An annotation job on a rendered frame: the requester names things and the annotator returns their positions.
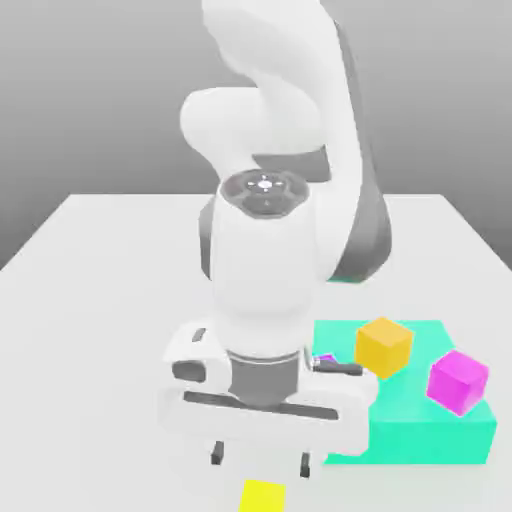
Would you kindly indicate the large teal box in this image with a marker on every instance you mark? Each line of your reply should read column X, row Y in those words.
column 428, row 436

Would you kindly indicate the small purple cube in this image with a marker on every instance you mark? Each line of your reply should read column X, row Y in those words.
column 326, row 357

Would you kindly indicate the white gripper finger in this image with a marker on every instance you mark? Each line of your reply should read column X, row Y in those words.
column 305, row 464
column 216, row 454

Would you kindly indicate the small yellow cube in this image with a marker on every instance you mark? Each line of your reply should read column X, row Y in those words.
column 262, row 498

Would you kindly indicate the small magenta cube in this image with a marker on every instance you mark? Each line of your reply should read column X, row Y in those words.
column 456, row 384

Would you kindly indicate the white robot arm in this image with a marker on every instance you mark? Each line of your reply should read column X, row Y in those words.
column 260, row 272

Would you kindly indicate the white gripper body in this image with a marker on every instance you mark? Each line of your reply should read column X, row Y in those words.
column 256, row 426

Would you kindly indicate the small orange cube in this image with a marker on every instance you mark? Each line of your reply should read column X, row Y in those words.
column 382, row 350

